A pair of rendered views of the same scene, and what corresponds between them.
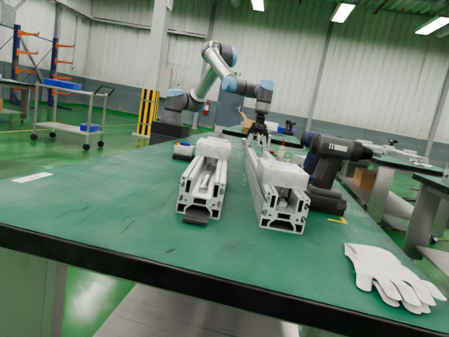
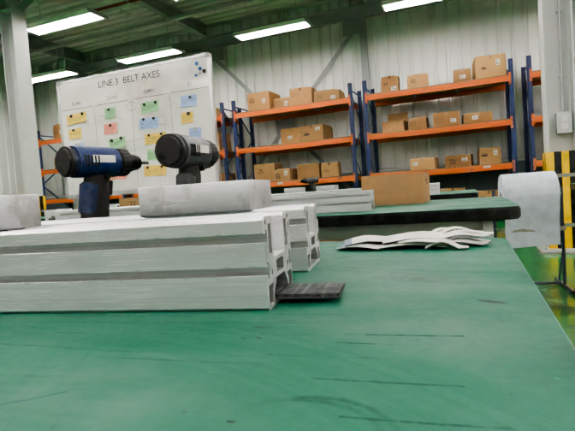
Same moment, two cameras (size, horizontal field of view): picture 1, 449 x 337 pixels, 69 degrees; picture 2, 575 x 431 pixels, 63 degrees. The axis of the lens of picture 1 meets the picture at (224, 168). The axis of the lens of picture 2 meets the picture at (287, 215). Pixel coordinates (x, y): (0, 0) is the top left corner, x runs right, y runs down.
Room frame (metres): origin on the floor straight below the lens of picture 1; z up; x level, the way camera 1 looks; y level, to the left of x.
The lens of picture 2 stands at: (0.57, 0.49, 0.89)
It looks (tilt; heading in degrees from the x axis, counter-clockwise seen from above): 3 degrees down; 284
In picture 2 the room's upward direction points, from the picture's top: 4 degrees counter-clockwise
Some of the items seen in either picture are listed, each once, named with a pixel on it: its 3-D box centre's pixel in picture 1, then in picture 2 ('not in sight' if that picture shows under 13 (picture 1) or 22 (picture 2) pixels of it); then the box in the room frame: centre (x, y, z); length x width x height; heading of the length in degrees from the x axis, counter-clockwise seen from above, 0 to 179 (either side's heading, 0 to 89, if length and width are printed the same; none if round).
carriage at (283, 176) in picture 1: (278, 177); (209, 206); (0.85, -0.15, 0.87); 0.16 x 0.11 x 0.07; 1
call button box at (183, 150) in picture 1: (186, 152); not in sight; (1.38, 0.17, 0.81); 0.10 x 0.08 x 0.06; 91
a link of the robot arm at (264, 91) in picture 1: (264, 91); not in sight; (1.70, -0.13, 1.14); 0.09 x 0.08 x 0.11; 36
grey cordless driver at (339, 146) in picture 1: (339, 176); (199, 195); (0.95, -0.34, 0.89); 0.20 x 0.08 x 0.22; 86
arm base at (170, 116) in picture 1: (172, 116); not in sight; (2.20, 0.41, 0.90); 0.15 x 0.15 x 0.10
